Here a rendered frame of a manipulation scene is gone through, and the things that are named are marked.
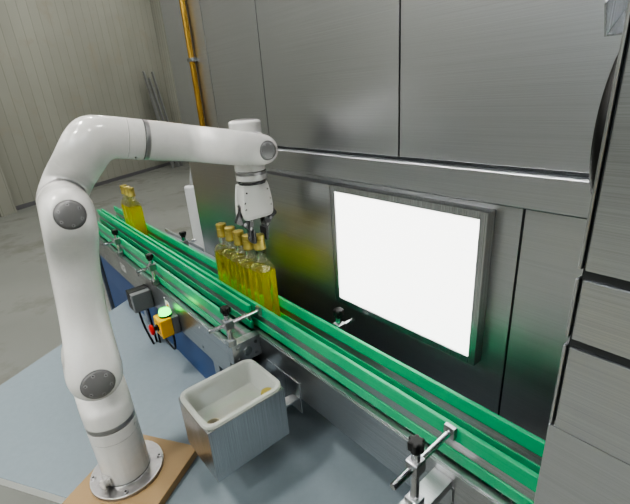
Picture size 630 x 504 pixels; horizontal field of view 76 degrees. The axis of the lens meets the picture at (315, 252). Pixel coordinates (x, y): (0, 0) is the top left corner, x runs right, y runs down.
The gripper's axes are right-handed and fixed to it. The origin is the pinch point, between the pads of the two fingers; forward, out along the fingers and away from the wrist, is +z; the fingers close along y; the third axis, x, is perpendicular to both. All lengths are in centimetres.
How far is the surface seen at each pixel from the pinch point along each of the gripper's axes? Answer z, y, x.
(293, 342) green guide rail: 26.5, 4.1, 18.0
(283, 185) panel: -11.7, -11.8, -1.8
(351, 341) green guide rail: 22.3, -2.8, 33.6
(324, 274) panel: 12.6, -11.8, 14.4
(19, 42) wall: -159, -87, -901
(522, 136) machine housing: -28, -14, 65
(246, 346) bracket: 31.3, 10.9, 3.5
